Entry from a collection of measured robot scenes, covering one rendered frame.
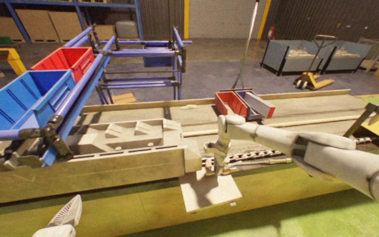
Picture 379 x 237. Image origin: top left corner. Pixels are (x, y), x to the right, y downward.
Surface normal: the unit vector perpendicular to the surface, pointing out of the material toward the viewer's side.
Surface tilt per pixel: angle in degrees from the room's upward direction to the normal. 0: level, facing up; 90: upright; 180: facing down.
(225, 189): 0
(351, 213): 0
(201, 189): 0
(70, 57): 93
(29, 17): 90
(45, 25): 90
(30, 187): 80
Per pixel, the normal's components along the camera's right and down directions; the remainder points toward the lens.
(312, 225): 0.04, -0.80
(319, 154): -0.97, -0.14
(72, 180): 0.18, 0.45
